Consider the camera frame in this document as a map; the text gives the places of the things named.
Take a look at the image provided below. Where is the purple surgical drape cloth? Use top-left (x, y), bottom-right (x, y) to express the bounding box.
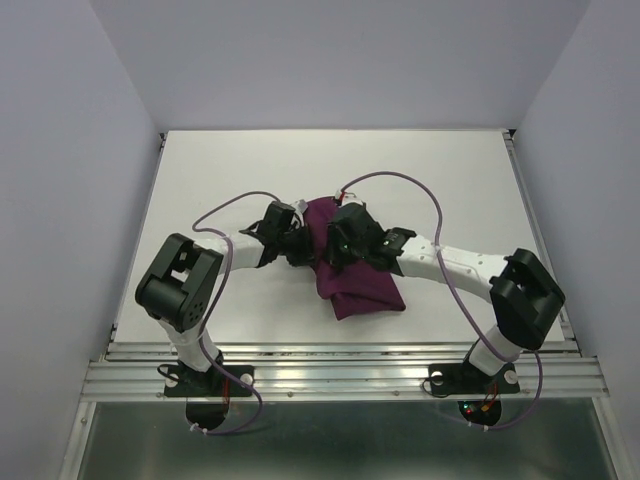
top-left (303, 197), bottom-right (406, 321)

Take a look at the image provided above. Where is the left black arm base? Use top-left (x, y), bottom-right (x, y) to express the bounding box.
top-left (157, 362), bottom-right (252, 398)

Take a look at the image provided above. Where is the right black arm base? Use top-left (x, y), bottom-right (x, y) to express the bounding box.
top-left (421, 356), bottom-right (520, 398)

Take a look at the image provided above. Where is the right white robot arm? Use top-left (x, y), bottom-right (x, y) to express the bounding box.
top-left (326, 202), bottom-right (566, 390)

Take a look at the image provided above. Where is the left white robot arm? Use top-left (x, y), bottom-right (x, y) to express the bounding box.
top-left (135, 200), bottom-right (313, 396)

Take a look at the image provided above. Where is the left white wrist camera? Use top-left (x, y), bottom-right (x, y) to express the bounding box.
top-left (296, 200), bottom-right (308, 213)

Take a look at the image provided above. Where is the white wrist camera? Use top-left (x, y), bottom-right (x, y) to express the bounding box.
top-left (334, 190), bottom-right (358, 207)
top-left (296, 200), bottom-right (308, 213)

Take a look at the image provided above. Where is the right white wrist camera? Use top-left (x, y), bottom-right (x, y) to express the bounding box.
top-left (334, 190), bottom-right (358, 207)

